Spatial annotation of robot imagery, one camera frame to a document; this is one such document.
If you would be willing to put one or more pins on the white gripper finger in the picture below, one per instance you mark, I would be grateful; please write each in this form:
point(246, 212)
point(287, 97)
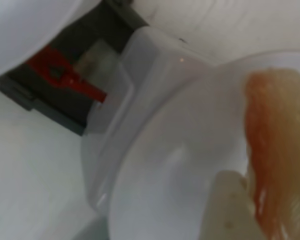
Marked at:
point(225, 207)

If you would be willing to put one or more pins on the red train coupler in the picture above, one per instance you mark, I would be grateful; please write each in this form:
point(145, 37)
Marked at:
point(57, 65)

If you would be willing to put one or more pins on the grey circular toy train track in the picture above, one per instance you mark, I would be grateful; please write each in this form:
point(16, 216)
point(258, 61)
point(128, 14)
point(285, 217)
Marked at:
point(110, 27)

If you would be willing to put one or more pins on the orange salmon sushi piece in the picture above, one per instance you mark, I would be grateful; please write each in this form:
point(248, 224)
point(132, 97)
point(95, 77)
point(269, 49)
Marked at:
point(277, 125)

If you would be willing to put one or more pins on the white toy train car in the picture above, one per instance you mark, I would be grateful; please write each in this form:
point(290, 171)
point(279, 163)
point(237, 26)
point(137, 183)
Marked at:
point(145, 55)

